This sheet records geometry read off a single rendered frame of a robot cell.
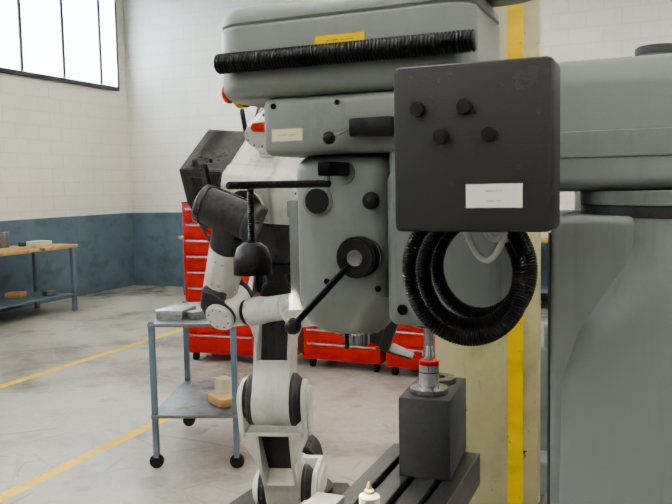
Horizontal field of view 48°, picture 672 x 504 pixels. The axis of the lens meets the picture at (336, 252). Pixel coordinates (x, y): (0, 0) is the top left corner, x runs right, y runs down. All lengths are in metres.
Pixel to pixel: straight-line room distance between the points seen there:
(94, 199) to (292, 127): 11.09
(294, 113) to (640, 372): 0.68
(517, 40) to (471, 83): 2.15
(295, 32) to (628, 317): 0.70
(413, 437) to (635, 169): 0.88
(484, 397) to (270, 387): 1.34
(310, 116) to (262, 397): 0.97
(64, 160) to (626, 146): 11.03
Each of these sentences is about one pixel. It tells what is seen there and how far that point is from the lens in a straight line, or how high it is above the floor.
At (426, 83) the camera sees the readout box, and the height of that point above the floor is 1.70.
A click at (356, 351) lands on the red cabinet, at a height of 0.18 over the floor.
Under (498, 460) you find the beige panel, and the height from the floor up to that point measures 0.45.
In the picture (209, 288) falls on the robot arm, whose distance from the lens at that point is 1.94.
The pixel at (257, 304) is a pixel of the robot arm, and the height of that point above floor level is 1.28.
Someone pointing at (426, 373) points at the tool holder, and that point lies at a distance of 1.80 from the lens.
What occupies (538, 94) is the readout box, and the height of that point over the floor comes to 1.68.
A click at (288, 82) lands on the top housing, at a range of 1.33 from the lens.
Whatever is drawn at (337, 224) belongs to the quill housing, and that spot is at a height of 1.51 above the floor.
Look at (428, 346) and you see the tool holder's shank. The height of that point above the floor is 1.20.
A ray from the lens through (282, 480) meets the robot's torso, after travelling 2.28.
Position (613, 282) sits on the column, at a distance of 1.16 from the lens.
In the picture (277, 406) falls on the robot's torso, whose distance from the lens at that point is 2.07.
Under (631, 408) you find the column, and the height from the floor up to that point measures 1.26.
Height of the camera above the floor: 1.58
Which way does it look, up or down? 5 degrees down
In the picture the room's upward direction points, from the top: 1 degrees counter-clockwise
